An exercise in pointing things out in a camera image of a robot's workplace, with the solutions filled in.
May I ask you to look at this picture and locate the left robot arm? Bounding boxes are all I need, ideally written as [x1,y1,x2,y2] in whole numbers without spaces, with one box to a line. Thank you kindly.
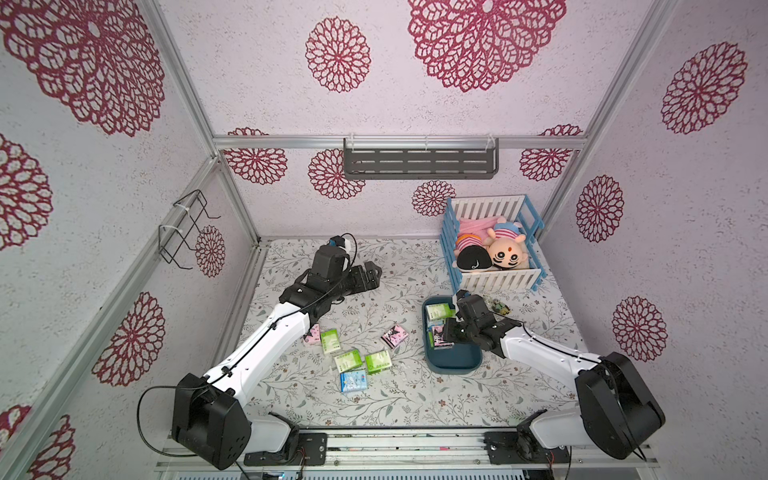
[170,237,382,470]

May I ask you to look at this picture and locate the pink tissue pack left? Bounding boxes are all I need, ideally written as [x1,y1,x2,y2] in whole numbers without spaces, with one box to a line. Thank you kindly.
[303,324,321,345]

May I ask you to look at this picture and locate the green tissue pack top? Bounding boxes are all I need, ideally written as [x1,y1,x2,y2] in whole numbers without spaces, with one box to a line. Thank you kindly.
[425,303,455,321]

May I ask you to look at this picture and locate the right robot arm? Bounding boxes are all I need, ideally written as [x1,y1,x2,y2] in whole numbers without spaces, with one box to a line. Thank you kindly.
[445,290,666,462]

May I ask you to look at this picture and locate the pink plush doll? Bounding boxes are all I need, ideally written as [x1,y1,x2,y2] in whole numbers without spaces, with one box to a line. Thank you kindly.
[454,216,506,272]

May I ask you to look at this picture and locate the black wire wall rack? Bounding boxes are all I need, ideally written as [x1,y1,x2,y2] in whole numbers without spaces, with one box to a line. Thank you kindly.
[157,189,221,271]

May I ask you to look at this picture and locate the blue white toy crib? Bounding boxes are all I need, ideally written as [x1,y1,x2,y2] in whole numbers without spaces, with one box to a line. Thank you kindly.
[440,195,547,293]

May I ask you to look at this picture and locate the grey wall shelf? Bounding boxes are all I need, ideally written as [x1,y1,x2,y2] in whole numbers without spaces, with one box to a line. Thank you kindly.
[342,138,499,180]

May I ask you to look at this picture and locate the green carabiner keychain figure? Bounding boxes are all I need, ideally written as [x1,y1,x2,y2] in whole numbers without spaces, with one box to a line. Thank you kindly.
[488,298,510,316]

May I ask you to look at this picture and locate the green tissue pack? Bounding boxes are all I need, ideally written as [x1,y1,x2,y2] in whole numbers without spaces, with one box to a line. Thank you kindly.
[365,350,392,375]
[334,349,363,373]
[320,329,341,354]
[425,303,455,321]

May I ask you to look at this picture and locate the teal storage box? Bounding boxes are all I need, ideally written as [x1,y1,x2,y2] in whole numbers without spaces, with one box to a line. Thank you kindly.
[421,296,483,375]

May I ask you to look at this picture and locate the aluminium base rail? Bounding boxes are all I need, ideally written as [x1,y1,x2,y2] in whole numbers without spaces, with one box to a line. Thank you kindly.
[155,427,661,472]

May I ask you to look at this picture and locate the blue tissue pack bottom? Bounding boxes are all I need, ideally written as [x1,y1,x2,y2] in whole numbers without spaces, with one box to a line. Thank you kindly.
[340,370,368,394]

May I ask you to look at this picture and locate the pink kuromi pack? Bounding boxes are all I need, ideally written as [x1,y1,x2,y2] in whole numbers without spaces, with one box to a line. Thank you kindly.
[429,325,454,350]
[381,325,409,349]

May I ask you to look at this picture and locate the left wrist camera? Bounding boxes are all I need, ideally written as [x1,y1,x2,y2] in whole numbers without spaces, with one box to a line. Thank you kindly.
[328,236,348,253]

